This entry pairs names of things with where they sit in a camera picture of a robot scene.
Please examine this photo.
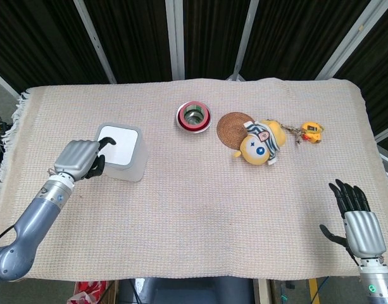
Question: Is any red white plastic bag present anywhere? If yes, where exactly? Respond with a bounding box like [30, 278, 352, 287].
[73, 280, 110, 304]

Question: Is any white metal frame post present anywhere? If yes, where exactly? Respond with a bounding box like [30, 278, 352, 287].
[0, 68, 20, 99]
[73, 0, 118, 85]
[316, 0, 382, 80]
[225, 0, 261, 82]
[165, 0, 185, 80]

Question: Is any stainless steel bowl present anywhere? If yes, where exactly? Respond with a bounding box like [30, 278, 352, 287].
[175, 100, 211, 135]

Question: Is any yellow toy keychain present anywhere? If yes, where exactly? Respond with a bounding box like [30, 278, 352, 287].
[284, 121, 326, 145]

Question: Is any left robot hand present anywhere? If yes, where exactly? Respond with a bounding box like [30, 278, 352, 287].
[53, 136, 117, 182]

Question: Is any beige woven tablecloth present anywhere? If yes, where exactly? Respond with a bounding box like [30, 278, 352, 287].
[0, 77, 388, 282]

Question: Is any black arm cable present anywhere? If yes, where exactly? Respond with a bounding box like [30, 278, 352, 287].
[0, 223, 17, 247]

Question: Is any white square container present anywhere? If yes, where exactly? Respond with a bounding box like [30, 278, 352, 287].
[95, 122, 149, 184]

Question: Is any yellow plush toy striped shirt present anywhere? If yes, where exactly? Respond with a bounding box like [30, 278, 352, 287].
[233, 118, 287, 166]

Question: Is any red adhesive tape roll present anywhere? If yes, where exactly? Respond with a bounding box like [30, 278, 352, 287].
[177, 101, 210, 131]

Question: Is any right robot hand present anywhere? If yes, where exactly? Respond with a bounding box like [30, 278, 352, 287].
[319, 179, 387, 266]

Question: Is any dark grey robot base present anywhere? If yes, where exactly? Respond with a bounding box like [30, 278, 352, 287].
[117, 277, 254, 304]

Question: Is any round woven rattan coaster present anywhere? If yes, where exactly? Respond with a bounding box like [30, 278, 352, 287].
[216, 112, 254, 149]

